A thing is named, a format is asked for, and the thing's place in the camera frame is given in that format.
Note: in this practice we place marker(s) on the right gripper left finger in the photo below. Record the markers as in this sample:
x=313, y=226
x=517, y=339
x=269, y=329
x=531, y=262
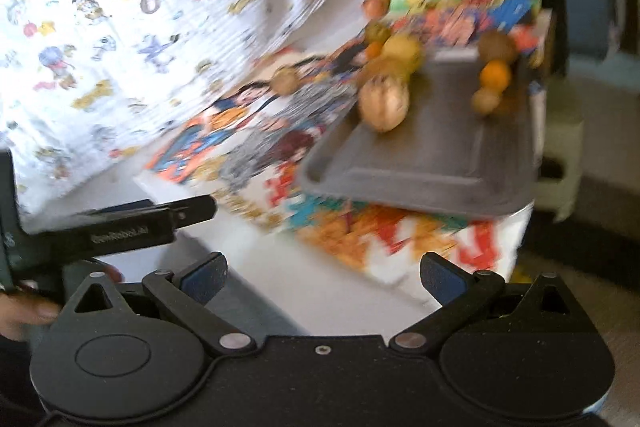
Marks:
x=183, y=297

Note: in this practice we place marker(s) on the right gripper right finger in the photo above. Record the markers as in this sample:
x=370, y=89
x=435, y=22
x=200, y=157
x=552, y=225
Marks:
x=461, y=296

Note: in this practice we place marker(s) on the striped yellow pepino melon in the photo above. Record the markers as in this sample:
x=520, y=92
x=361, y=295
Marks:
x=383, y=103

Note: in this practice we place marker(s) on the small orange tangerine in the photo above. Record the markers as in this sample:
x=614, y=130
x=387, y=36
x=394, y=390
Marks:
x=496, y=76

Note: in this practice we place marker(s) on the person's left hand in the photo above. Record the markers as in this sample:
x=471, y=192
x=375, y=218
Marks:
x=25, y=307

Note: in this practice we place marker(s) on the colourful anime drawing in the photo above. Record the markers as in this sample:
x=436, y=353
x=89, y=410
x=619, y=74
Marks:
x=363, y=235

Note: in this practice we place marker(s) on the grey metal tray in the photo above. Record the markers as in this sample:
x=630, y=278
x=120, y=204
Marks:
x=443, y=158

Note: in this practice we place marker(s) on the cartoon boys drawing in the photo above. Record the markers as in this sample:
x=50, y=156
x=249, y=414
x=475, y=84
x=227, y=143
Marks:
x=252, y=129

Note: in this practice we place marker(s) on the small brown potato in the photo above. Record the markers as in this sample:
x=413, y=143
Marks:
x=485, y=101

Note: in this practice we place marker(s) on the light green plastic stool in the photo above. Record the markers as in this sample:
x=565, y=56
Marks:
x=559, y=137

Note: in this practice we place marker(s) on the brown striped fruit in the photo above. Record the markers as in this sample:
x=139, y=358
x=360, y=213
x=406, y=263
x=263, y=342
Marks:
x=285, y=81

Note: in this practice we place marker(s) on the large yellow round fruit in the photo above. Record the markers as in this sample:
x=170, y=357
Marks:
x=385, y=66

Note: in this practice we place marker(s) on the yellow lemon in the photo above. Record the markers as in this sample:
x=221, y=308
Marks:
x=404, y=48

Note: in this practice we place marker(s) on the brown kiwi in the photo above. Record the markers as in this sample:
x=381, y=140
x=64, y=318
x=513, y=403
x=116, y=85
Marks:
x=494, y=45

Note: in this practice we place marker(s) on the white cartoon print cloth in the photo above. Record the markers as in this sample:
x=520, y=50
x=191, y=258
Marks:
x=87, y=82

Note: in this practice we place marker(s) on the small tangerine on drawing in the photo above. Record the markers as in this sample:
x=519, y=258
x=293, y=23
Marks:
x=374, y=49

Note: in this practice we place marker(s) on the green-brown round pear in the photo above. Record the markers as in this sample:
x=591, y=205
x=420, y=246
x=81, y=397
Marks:
x=376, y=32

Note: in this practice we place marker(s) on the red yellow apple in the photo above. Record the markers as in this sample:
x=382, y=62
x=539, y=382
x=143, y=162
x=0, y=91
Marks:
x=375, y=9

